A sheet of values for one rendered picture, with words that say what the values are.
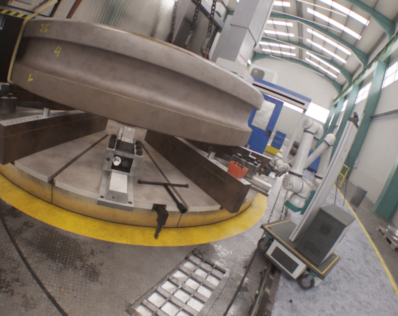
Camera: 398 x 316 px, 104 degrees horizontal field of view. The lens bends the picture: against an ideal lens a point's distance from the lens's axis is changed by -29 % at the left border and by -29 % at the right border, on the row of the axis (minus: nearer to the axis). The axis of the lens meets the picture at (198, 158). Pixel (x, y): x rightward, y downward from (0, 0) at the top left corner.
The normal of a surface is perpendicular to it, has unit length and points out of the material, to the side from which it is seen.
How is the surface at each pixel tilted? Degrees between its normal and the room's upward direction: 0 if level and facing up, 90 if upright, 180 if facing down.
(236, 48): 90
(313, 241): 90
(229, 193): 90
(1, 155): 90
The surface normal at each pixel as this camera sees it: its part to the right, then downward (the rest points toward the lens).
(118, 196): 0.29, 0.37
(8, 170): -0.11, 0.24
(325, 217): -0.77, -0.11
